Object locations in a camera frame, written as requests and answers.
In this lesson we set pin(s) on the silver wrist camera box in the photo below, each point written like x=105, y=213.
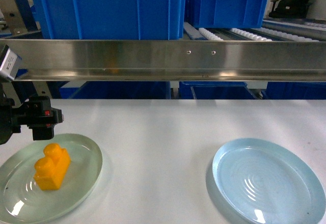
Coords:
x=10, y=63

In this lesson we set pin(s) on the clear green glass plate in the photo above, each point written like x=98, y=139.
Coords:
x=22, y=200

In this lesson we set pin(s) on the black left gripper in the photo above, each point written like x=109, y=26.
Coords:
x=36, y=113

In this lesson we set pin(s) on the blue bin behind right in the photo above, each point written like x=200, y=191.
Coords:
x=225, y=14

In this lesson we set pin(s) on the steel shelf front rail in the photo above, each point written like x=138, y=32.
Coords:
x=169, y=60

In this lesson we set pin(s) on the light blue glass plate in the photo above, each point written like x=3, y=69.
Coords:
x=263, y=182

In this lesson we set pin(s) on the yellow toy block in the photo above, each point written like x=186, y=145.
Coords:
x=51, y=170

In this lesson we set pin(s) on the large blue plastic bin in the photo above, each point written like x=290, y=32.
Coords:
x=111, y=19

